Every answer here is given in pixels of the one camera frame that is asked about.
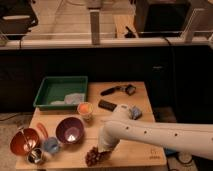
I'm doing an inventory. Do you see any dark red grape bunch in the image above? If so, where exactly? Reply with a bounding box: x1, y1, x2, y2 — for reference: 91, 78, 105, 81
85, 147, 111, 167

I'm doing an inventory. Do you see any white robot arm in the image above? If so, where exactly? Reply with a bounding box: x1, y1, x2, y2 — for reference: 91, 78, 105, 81
98, 104, 213, 160

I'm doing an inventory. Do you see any green plastic tray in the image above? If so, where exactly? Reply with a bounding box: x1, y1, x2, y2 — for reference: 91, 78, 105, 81
33, 76, 88, 110

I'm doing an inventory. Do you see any wooden table board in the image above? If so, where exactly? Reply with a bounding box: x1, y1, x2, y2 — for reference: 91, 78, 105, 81
15, 82, 166, 171

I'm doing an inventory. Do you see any cup with orange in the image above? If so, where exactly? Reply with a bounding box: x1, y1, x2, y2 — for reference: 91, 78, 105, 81
77, 102, 93, 121

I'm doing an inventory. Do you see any clear plastic bag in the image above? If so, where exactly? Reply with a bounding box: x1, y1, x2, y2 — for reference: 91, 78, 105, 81
51, 93, 85, 105

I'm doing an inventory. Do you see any blue sponge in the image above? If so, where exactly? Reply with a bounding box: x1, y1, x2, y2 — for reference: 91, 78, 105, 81
130, 106, 142, 120

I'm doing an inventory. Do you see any purple bowl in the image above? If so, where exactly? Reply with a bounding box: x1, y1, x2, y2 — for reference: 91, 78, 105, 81
55, 117, 84, 144

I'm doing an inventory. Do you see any blue cup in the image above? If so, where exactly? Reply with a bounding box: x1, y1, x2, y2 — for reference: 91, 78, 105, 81
42, 137, 60, 154

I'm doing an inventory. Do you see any black monitor box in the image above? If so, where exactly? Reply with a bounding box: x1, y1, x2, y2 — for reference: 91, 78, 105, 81
134, 0, 191, 35

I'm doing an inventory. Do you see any blue object on floor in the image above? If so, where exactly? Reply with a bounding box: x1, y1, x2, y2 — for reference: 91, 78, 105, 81
164, 148, 177, 156

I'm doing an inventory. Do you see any small steel cup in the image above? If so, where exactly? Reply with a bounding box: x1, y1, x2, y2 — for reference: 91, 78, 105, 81
27, 148, 44, 165

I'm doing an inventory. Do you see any red-brown bowl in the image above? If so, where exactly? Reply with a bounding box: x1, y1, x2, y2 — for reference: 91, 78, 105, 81
10, 128, 40, 156

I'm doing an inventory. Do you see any black chair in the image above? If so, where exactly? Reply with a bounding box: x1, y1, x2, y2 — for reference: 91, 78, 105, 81
0, 0, 39, 36

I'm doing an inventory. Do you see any black handled brush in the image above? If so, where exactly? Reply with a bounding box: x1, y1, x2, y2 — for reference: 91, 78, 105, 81
101, 84, 136, 96

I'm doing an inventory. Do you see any metal frame post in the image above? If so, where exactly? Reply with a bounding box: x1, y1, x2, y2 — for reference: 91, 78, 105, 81
90, 9, 100, 45

